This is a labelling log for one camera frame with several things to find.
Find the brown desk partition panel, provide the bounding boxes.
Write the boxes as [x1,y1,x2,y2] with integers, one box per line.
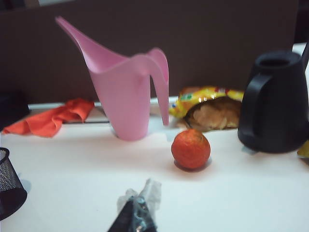
[0,0,299,107]

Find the orange fruit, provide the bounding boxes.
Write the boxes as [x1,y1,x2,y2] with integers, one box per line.
[171,129,211,170]

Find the yellow snack bag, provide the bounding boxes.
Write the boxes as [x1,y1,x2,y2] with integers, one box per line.
[168,85,245,131]

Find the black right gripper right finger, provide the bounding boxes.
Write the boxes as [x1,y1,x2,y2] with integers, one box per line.
[135,178,162,232]

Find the yellow packet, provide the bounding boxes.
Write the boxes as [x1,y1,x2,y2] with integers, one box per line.
[296,139,309,160]

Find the black plastic box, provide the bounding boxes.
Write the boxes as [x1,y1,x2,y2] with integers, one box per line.
[0,90,30,131]

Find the black mesh pen holder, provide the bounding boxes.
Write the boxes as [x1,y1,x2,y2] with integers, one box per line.
[0,146,28,221]

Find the black kettle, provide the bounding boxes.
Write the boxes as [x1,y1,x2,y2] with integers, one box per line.
[237,50,309,154]

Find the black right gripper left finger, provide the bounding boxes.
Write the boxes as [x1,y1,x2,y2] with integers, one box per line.
[107,188,138,232]

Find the pink plastic watering can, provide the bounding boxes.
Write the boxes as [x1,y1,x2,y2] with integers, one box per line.
[55,15,170,142]

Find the orange cloth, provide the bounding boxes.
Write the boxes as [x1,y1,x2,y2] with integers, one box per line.
[1,98,95,139]

